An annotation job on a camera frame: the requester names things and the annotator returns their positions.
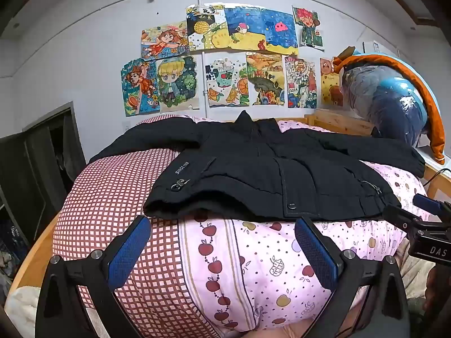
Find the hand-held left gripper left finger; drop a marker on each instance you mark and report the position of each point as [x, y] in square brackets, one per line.
[128, 250]

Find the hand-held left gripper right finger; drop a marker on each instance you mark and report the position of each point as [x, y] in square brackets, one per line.
[317, 253]

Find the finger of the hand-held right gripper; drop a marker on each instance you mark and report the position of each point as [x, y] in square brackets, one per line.
[401, 216]
[428, 204]

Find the black jacket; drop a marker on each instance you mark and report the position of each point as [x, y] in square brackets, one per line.
[253, 169]

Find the beige cloth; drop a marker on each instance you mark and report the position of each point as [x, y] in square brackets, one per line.
[415, 274]

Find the blue plastic-wrapped bundle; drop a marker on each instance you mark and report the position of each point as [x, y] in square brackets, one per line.
[384, 105]

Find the white fluffy cloth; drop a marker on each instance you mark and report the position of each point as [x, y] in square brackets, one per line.
[21, 306]

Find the dark wardrobe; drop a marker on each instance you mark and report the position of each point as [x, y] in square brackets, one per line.
[35, 169]

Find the wooden bed frame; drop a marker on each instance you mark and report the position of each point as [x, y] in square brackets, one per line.
[345, 125]

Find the white wall socket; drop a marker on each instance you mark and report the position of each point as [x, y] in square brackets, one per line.
[125, 125]

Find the bear wall drawing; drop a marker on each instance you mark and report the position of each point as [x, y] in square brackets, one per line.
[331, 84]

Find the orange-dress girl wall drawing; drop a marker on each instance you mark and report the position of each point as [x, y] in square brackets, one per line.
[139, 88]

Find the city wall drawing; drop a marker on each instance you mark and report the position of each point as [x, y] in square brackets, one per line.
[301, 82]

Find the white wall box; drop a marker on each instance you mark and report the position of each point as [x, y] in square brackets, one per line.
[371, 46]

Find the blond figure wall drawing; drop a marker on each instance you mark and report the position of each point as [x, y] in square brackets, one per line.
[176, 82]

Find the landscape wall drawing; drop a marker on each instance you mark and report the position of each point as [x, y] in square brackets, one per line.
[266, 79]

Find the oranges and drink wall drawing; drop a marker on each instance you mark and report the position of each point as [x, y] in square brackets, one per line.
[227, 82]

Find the red-haired figure wall drawing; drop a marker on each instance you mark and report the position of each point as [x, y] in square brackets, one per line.
[308, 28]

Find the orange-haired girl wall drawing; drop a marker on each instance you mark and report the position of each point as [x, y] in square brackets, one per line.
[164, 40]

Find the pink blob blue wall drawing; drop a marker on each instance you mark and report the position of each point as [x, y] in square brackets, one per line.
[280, 31]

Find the fish on beach wall drawing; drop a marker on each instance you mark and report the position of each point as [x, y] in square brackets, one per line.
[245, 30]

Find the pineapple wall drawing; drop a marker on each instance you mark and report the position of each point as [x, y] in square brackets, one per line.
[206, 28]

